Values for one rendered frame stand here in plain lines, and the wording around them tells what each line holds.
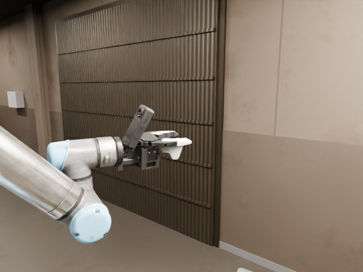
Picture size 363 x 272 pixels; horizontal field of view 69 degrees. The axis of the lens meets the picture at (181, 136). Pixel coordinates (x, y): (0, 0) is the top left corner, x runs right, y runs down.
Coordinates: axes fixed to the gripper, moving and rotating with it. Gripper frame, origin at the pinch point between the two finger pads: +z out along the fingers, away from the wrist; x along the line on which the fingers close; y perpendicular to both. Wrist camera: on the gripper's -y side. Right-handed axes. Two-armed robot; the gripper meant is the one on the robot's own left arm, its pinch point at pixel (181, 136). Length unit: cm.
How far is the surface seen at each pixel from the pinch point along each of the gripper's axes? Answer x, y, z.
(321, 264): -28, 139, 166
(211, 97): -147, 16, 122
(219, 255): -106, 174, 121
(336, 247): -22, 118, 169
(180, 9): -196, -67, 108
